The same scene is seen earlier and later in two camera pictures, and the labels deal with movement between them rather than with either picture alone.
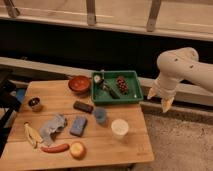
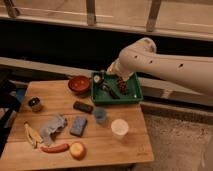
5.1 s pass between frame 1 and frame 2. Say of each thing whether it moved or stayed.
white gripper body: moved
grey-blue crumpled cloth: stayed
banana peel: stayed
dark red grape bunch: stayed
